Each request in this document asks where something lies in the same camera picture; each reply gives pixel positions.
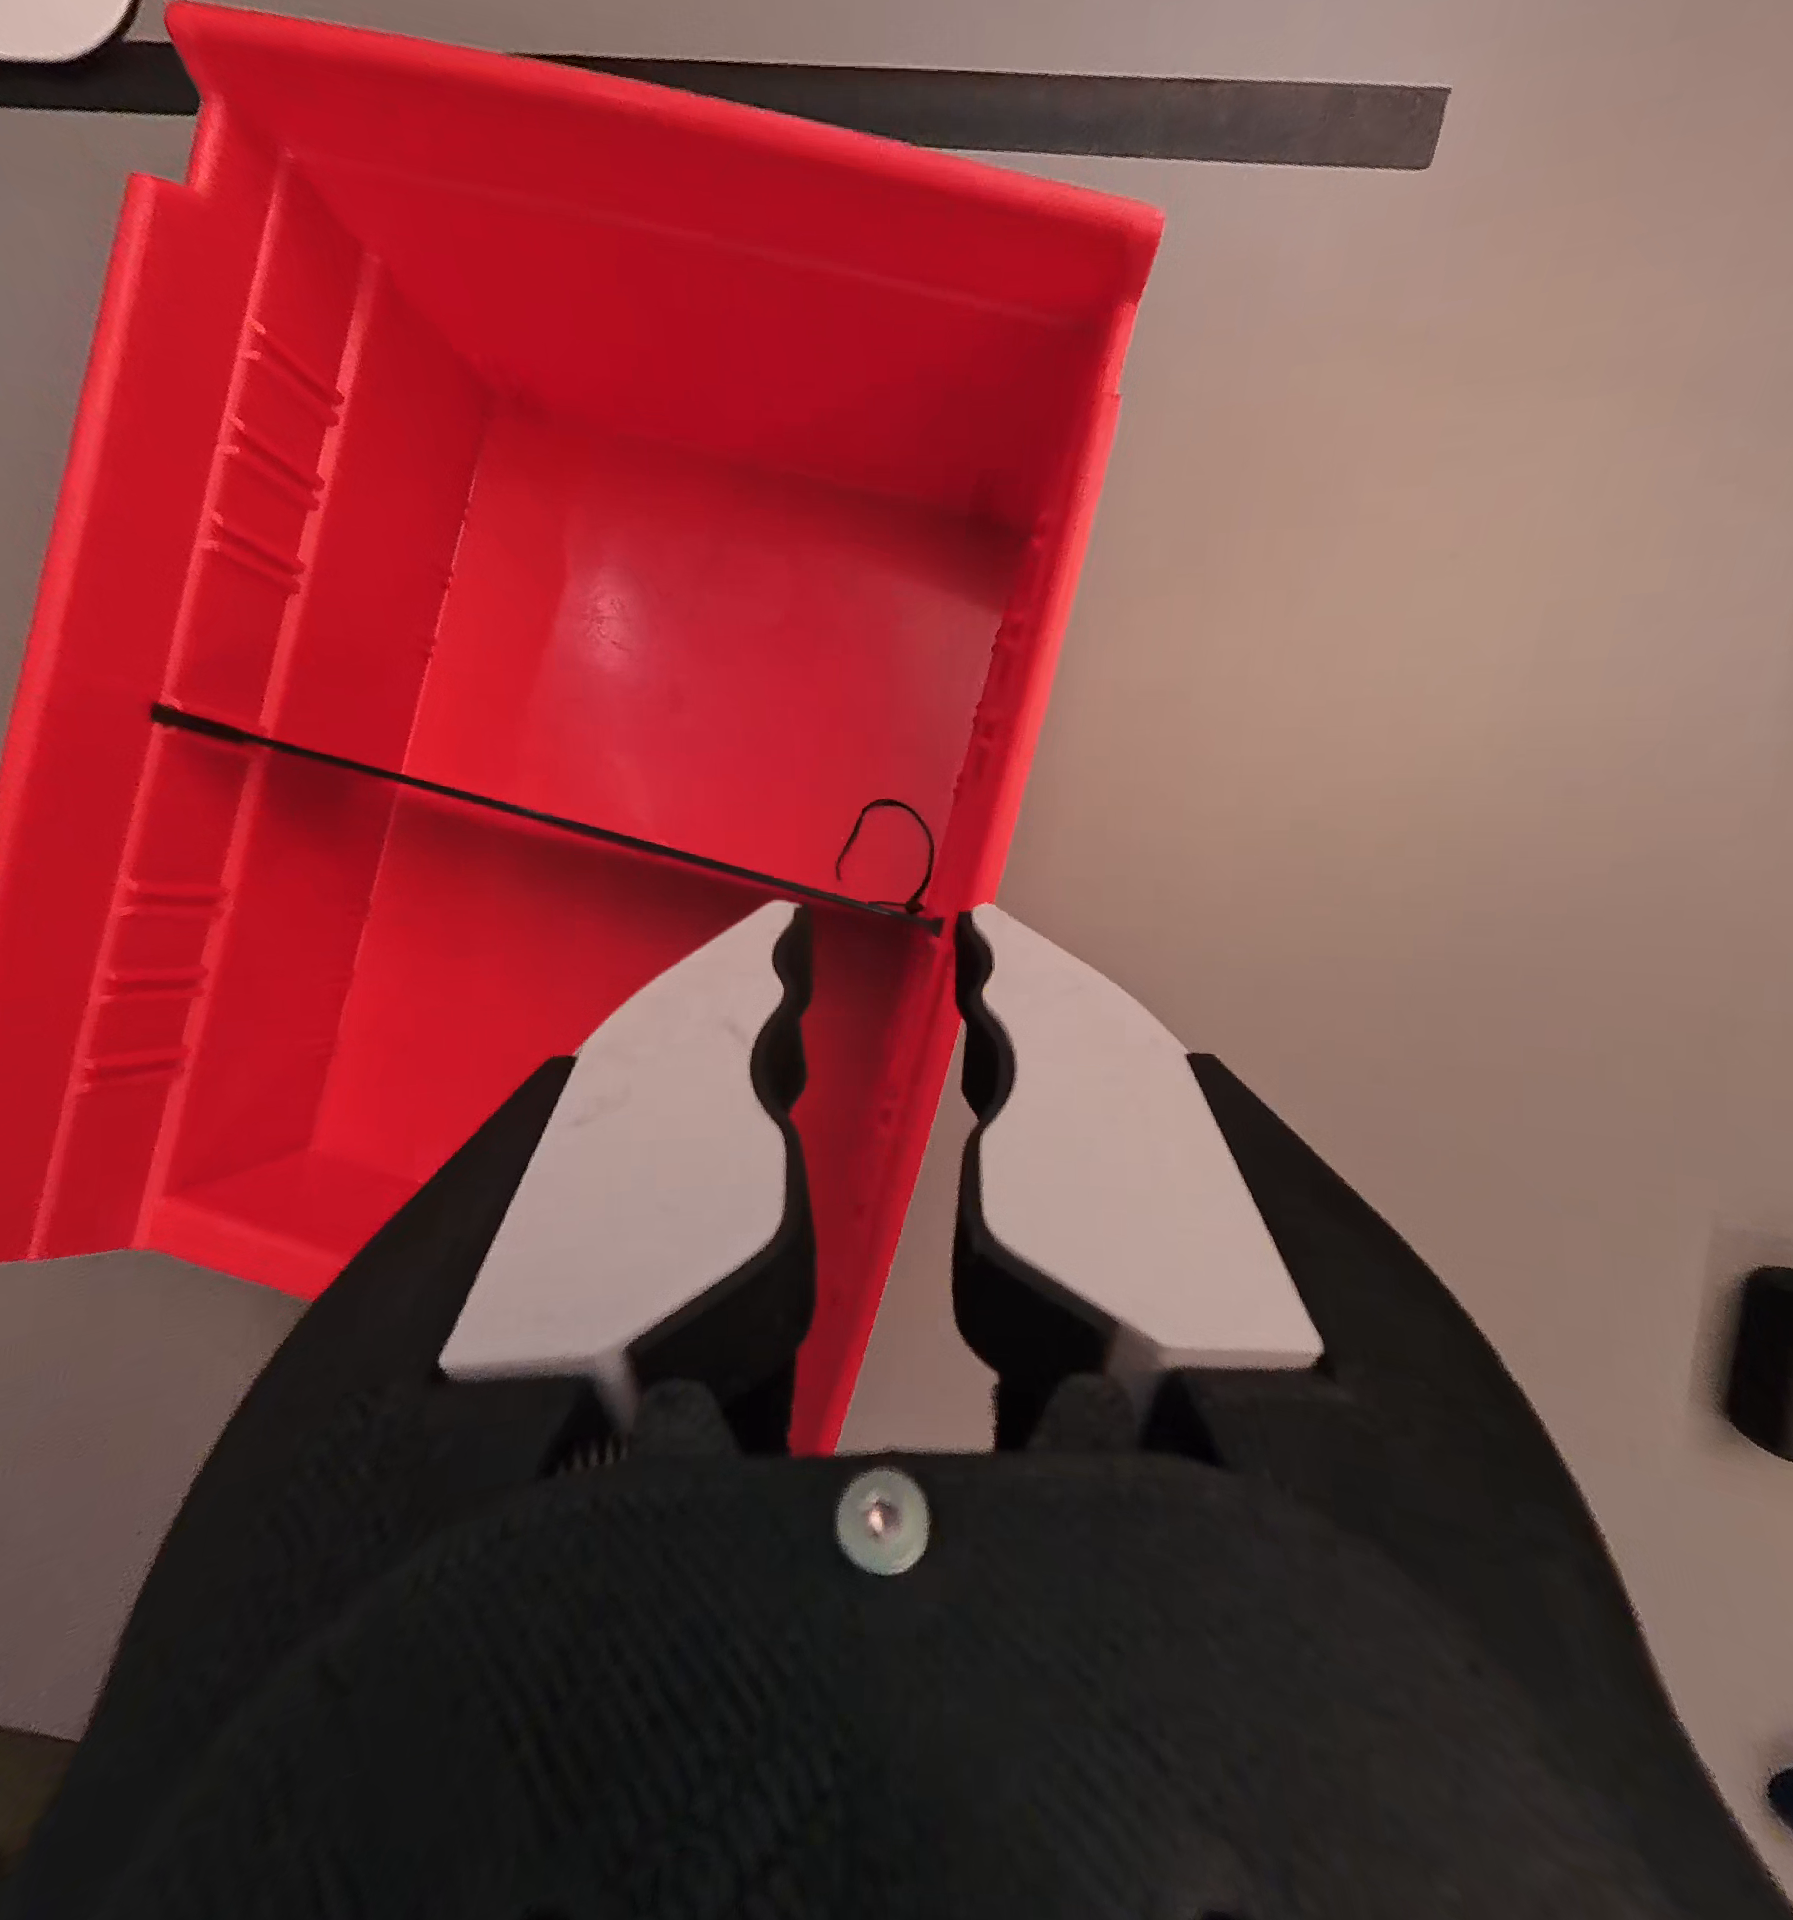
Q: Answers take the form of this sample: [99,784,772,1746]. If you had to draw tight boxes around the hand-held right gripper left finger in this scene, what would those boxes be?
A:
[439,899,817,1454]

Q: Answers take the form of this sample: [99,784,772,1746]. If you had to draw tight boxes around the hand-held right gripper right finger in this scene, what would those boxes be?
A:
[951,902,1328,1454]

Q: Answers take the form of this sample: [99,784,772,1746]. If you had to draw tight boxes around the red plastic bin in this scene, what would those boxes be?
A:
[0,0,1170,1460]

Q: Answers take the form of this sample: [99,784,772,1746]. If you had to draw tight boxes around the thin black wire loop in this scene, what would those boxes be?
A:
[832,798,939,922]

